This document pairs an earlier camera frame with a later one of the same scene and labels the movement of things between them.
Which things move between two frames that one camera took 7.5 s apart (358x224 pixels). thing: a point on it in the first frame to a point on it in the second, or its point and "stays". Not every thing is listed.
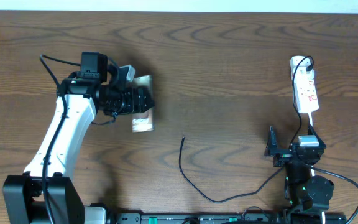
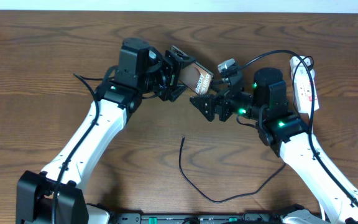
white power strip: (304, 83) stays
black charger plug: (309, 68) stays
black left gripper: (135, 104) to (173, 71)
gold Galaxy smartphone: (144, 121) to (196, 78)
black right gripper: (283, 156) to (211, 99)
